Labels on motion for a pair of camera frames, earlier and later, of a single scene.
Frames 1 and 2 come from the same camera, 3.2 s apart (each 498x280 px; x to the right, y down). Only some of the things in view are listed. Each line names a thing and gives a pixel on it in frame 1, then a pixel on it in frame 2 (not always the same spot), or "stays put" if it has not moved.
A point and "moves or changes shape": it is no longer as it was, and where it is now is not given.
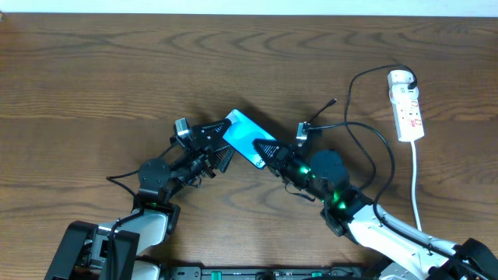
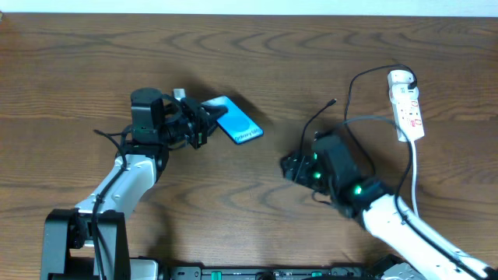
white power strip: x=408 y=120 stays put
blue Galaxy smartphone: x=241 y=134 moves or changes shape
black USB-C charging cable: x=346 y=110 stays put
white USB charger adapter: x=398 y=81 stays put
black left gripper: x=200 y=145 → x=198 y=127
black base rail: x=252 y=272 stays put
